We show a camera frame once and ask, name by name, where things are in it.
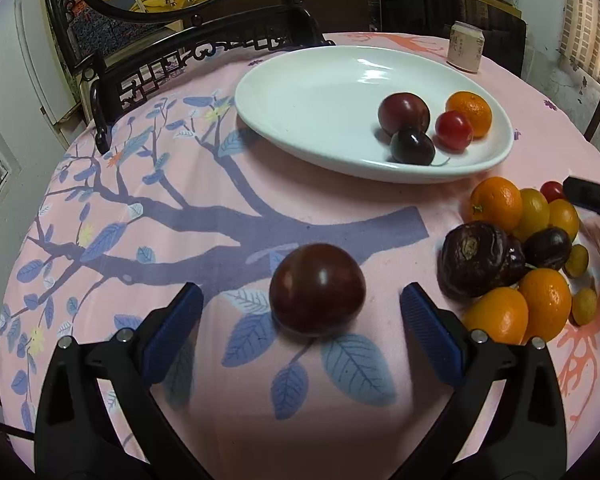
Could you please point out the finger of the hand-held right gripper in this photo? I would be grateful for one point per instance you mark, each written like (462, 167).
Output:
(592, 196)

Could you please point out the white oval plate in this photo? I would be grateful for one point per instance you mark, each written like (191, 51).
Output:
(320, 95)

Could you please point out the pink drink can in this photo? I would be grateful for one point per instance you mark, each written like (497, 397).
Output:
(465, 46)

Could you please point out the white cabinet door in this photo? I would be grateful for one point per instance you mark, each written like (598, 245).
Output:
(42, 60)

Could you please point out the black rectangular panel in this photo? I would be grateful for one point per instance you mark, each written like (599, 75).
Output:
(455, 5)

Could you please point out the large dark red plum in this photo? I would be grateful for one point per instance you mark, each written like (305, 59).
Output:
(317, 290)

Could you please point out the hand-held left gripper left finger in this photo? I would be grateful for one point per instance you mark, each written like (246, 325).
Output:
(177, 325)

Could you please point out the orange mandarin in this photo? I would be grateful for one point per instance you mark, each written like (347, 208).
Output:
(495, 319)
(497, 203)
(472, 110)
(546, 305)

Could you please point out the wrinkled dark brown fruit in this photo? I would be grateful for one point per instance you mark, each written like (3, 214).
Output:
(480, 265)

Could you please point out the small yellow longan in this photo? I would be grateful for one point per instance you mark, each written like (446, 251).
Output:
(584, 306)
(576, 261)

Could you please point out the small dark red tomato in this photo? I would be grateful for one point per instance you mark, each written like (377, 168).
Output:
(404, 112)

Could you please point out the red cherry tomato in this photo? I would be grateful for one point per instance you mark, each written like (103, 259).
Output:
(551, 191)
(453, 131)

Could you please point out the yellow tomato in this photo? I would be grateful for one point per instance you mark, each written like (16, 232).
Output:
(565, 217)
(532, 212)

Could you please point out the dark purple plum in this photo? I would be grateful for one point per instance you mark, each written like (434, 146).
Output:
(412, 147)
(547, 247)

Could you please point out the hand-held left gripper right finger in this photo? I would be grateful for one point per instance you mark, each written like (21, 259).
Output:
(427, 327)

